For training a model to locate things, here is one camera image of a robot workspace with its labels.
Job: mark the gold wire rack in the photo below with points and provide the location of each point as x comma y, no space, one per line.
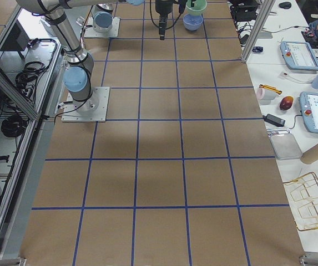
302,194

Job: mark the black box on shelf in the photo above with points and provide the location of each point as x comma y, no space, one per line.
17,40

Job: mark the silver metal tray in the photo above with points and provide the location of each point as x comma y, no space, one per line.
284,143

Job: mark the small blue black device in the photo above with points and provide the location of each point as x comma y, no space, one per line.
257,49

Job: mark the black computer mouse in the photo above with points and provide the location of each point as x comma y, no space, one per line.
285,5

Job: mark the pink cup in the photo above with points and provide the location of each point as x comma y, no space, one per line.
265,94

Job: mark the gold metal tool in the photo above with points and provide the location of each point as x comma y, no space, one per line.
268,87

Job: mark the blue bowl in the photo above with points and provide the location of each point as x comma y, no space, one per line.
191,22

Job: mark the black power adapter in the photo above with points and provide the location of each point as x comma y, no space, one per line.
274,120

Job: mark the white small card box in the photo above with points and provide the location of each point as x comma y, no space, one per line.
283,75

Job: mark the upper teach pendant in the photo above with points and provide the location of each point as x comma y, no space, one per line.
299,56

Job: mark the red mango fruit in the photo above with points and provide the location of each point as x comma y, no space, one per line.
286,103

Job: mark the aluminium diagonal frame beam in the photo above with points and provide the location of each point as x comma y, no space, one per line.
21,102

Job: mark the aluminium frame post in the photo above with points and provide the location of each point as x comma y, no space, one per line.
258,25

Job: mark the green bowl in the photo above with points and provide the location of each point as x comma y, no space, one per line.
198,9

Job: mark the black electronics pile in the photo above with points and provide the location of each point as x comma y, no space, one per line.
244,11

